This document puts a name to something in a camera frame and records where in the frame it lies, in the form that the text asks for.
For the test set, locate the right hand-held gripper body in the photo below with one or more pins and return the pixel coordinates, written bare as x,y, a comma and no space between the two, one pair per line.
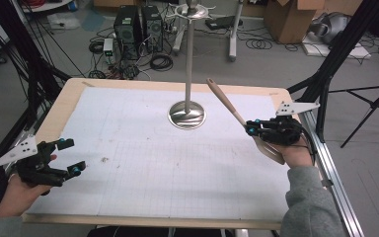
283,130

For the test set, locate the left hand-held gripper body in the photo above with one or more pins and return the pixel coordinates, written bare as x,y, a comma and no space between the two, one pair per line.
36,168

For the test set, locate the beige slotted spatula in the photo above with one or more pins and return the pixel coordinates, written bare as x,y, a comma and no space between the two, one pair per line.
223,98

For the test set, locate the person's right hand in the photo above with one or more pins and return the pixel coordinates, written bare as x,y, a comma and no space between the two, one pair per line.
297,156

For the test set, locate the person's left hand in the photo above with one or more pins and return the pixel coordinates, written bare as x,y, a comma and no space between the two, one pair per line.
16,197

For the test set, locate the white grid mat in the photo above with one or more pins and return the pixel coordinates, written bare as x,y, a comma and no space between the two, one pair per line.
144,158

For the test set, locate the metal utensil stand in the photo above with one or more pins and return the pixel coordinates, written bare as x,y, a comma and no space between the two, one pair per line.
188,65

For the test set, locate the white stand leg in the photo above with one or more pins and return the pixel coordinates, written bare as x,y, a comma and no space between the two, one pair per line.
233,36
178,38

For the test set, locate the black tripod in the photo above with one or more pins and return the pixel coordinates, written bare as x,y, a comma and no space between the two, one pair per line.
373,105

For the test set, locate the white foam board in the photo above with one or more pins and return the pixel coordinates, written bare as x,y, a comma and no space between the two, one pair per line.
339,51

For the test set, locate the black flat device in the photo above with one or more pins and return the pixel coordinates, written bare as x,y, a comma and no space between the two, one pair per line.
222,22

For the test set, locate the white power box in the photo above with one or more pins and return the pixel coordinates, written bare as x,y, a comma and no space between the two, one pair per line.
108,46

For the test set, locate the cardboard box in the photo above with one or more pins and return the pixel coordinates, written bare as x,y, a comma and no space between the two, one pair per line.
289,21

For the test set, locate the silver rounded device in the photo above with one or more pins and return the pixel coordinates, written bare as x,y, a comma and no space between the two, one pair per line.
330,26

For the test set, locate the black computer tower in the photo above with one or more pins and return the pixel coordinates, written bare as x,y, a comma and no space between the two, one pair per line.
152,28
126,31

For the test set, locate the aluminium rail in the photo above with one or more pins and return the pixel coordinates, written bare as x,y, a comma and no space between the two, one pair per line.
339,197

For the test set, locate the black frame post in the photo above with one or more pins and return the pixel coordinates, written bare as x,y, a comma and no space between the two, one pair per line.
339,49
23,49

